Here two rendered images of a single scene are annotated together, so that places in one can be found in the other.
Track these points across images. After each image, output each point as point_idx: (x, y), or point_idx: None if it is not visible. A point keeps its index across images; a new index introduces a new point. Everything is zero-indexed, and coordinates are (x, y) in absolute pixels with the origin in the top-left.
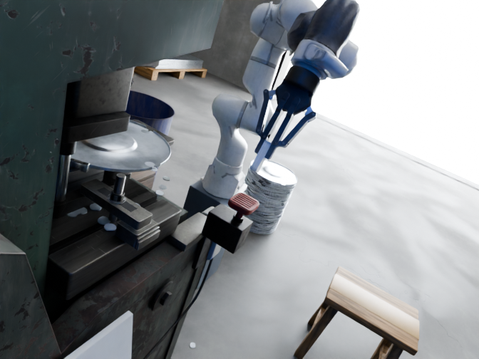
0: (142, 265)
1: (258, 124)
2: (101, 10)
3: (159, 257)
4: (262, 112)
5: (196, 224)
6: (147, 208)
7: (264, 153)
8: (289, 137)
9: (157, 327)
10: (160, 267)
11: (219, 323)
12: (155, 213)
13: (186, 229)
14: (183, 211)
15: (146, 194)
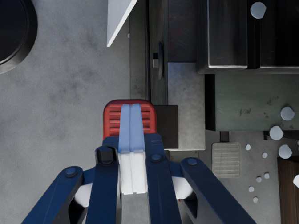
0: (185, 4)
1: (210, 177)
2: None
3: (181, 30)
4: (238, 218)
5: (188, 117)
6: (243, 23)
7: (123, 129)
8: (53, 194)
9: (155, 85)
10: (168, 18)
11: (136, 211)
12: (228, 22)
13: (189, 91)
14: (219, 123)
15: (271, 53)
